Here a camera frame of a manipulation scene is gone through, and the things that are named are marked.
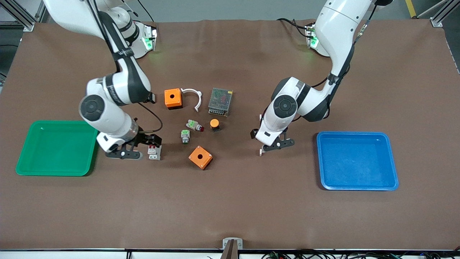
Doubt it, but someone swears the white table edge rail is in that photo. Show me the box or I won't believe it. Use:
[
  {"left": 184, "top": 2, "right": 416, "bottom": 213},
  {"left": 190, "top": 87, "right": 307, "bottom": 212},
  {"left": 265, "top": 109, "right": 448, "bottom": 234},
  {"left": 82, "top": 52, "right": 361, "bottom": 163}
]
[{"left": 0, "top": 248, "right": 460, "bottom": 259}]

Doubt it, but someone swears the black left base cable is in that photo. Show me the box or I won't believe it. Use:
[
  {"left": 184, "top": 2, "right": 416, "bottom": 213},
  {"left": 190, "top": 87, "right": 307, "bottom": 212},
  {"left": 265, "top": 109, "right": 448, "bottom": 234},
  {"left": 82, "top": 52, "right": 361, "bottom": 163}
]
[{"left": 276, "top": 17, "right": 312, "bottom": 38}]

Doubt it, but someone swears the black base cable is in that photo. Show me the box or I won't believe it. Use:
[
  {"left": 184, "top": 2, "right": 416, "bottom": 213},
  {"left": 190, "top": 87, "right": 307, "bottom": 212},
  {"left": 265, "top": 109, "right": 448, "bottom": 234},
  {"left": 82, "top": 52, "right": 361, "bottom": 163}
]
[
  {"left": 121, "top": 0, "right": 158, "bottom": 23},
  {"left": 276, "top": 17, "right": 312, "bottom": 38}
]

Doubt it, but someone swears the metal table edge bracket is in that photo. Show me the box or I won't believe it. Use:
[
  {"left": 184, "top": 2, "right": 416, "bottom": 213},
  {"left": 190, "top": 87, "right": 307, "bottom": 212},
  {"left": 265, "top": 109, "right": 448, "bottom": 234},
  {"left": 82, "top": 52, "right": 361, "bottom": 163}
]
[{"left": 220, "top": 237, "right": 244, "bottom": 259}]

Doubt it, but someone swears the white red circuit breaker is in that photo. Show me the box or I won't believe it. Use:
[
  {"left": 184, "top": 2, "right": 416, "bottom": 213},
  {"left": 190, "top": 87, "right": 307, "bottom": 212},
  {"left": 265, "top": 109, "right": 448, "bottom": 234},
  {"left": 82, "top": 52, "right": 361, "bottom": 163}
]
[{"left": 147, "top": 144, "right": 162, "bottom": 161}]

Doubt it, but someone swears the blue plastic tray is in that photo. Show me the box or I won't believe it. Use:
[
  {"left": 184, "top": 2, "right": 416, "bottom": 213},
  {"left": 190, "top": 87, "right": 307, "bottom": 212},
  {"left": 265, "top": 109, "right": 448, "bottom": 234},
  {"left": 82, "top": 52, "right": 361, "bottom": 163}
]
[{"left": 316, "top": 131, "right": 399, "bottom": 191}]

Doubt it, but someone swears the orange button box with hole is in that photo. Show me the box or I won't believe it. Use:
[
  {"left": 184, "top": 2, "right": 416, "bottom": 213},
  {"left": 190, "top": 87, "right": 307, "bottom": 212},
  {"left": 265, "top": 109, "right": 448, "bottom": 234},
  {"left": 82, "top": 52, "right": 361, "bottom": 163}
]
[
  {"left": 188, "top": 145, "right": 213, "bottom": 171},
  {"left": 164, "top": 88, "right": 183, "bottom": 110}
]

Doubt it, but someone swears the brown table mat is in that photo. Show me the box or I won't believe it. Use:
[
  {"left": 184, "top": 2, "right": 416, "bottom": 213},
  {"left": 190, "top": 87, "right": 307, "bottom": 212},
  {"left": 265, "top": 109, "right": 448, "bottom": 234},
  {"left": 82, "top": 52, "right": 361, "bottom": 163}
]
[{"left": 0, "top": 19, "right": 460, "bottom": 251}]

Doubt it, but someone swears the small white curved clip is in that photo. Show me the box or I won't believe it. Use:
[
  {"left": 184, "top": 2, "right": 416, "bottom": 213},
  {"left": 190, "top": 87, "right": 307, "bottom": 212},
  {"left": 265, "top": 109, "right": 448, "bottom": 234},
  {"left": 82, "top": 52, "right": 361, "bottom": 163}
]
[{"left": 181, "top": 87, "right": 203, "bottom": 113}]

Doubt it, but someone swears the aluminium frame profile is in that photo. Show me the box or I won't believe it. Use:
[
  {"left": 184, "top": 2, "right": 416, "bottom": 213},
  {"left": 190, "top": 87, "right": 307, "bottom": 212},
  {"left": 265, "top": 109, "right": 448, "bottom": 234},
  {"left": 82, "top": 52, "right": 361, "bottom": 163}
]
[
  {"left": 0, "top": 0, "right": 46, "bottom": 32},
  {"left": 418, "top": 0, "right": 460, "bottom": 28}
]

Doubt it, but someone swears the green plastic tray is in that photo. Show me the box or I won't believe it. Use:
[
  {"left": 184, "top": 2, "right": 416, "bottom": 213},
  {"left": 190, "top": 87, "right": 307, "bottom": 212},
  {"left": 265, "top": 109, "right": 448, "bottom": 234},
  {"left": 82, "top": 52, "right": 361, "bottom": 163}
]
[{"left": 15, "top": 120, "right": 99, "bottom": 177}]

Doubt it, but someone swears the metal mesh power supply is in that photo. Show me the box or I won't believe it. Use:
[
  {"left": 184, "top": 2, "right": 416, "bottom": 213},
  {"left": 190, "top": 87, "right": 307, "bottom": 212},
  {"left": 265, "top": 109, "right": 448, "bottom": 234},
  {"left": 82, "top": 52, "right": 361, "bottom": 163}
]
[{"left": 208, "top": 87, "right": 233, "bottom": 117}]

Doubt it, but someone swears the black right base cable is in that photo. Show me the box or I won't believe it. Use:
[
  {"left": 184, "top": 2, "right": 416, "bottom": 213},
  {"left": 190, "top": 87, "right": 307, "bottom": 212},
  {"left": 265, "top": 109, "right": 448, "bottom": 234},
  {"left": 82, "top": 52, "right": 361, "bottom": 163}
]
[{"left": 121, "top": 0, "right": 158, "bottom": 23}]

